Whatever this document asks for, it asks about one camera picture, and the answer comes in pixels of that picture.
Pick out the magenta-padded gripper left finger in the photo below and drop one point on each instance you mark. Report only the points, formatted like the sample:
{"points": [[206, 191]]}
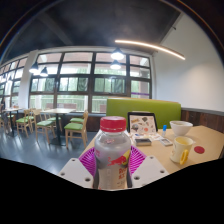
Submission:
{"points": [[76, 170]]}

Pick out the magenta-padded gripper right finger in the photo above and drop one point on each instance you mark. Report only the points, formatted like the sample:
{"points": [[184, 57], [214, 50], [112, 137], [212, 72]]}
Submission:
{"points": [[148, 170]]}

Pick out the clear red-capped drink bottle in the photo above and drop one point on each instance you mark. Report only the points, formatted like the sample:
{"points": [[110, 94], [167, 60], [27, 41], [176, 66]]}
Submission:
{"points": [[112, 153]]}

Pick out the small dark box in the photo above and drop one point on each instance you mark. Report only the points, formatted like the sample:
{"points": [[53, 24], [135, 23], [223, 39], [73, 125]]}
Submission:
{"points": [[143, 142]]}

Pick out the small printed card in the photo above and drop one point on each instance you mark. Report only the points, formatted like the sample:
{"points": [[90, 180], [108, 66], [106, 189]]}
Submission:
{"points": [[166, 142]]}

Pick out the small blue-capped bottle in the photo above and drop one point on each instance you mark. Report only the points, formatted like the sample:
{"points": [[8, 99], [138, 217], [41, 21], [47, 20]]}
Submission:
{"points": [[164, 130]]}

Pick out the wooden chairs with green seats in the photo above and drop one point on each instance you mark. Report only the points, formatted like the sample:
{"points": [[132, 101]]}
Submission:
{"points": [[75, 126]]}

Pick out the black tablet with stickers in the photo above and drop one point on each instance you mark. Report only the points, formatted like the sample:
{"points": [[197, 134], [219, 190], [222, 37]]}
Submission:
{"points": [[142, 124]]}

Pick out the white bowl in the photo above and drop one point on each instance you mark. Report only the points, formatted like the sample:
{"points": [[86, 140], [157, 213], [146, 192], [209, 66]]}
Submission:
{"points": [[181, 127]]}

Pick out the flat round red coaster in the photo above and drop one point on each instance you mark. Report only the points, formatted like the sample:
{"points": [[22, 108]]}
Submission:
{"points": [[199, 149]]}

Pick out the wooden dining table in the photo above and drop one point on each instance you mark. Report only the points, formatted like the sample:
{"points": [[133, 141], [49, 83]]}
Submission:
{"points": [[11, 109], [58, 111]]}

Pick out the green upholstered bench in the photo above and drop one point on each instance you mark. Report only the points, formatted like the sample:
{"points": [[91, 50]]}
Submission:
{"points": [[146, 106]]}

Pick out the person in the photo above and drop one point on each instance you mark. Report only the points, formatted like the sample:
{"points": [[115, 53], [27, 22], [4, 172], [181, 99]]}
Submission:
{"points": [[3, 116]]}

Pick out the long linear ceiling light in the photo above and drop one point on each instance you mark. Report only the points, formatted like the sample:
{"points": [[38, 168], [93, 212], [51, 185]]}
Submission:
{"points": [[150, 46]]}

